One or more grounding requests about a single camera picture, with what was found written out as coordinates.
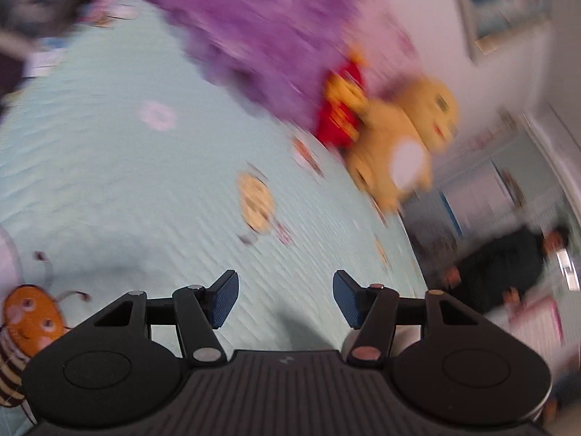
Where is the mint bee print bedspread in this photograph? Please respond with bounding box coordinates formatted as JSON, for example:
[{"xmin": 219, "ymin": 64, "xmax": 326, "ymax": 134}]
[{"xmin": 0, "ymin": 0, "xmax": 428, "ymax": 423}]

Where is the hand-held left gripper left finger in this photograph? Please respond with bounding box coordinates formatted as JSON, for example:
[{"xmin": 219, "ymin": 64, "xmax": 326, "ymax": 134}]
[{"xmin": 93, "ymin": 270, "xmax": 240, "ymax": 367}]

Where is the red plush toy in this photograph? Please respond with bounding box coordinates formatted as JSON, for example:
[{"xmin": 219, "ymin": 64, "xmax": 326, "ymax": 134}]
[{"xmin": 315, "ymin": 50, "xmax": 369, "ymax": 149}]

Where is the framed wall picture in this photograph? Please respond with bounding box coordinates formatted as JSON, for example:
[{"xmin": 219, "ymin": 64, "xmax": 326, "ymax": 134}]
[{"xmin": 447, "ymin": 0, "xmax": 553, "ymax": 63}]

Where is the pink edged wall poster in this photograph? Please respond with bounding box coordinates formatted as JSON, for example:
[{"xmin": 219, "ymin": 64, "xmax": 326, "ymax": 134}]
[{"xmin": 508, "ymin": 297, "xmax": 566, "ymax": 365}]

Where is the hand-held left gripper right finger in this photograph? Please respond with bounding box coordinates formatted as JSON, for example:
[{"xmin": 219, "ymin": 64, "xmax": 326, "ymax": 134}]
[{"xmin": 333, "ymin": 270, "xmax": 480, "ymax": 367}]

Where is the pink floral pillow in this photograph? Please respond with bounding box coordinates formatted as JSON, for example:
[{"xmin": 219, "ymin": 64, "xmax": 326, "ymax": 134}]
[{"xmin": 345, "ymin": 9, "xmax": 424, "ymax": 101}]

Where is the sliding door wardrobe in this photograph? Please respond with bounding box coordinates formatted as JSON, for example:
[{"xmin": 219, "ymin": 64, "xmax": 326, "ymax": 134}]
[{"xmin": 404, "ymin": 132, "xmax": 581, "ymax": 373}]

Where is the dark cloth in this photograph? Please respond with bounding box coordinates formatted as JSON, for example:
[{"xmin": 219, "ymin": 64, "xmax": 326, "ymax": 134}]
[{"xmin": 0, "ymin": 0, "xmax": 113, "ymax": 97}]

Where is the purple ruffled pillow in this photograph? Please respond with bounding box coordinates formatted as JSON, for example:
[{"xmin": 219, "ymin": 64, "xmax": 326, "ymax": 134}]
[{"xmin": 97, "ymin": 0, "xmax": 365, "ymax": 133}]

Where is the yellow plush toy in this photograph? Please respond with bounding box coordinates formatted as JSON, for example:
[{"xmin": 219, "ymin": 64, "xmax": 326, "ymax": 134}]
[{"xmin": 345, "ymin": 75, "xmax": 460, "ymax": 213}]

